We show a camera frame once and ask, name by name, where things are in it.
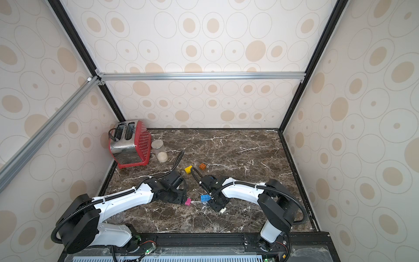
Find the pink lego brick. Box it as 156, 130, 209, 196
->
184, 198, 192, 206

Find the yellow lego brick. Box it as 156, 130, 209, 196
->
184, 165, 193, 174

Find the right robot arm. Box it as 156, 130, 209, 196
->
197, 175, 308, 245

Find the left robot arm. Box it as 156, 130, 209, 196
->
51, 170, 188, 254

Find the long blue lego brick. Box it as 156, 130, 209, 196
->
200, 194, 211, 203

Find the red and chrome toaster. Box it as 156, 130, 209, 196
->
108, 120, 152, 169

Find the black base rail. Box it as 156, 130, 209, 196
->
59, 232, 340, 262

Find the horizontal aluminium frame bar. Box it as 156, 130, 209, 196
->
99, 72, 306, 81

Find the left aluminium frame bar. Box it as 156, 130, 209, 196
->
1, 76, 99, 191

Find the left black corner post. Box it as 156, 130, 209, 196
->
48, 0, 125, 122

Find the black corner post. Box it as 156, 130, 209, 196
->
48, 0, 125, 122
278, 0, 349, 134

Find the right black corner post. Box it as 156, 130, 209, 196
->
278, 0, 349, 134

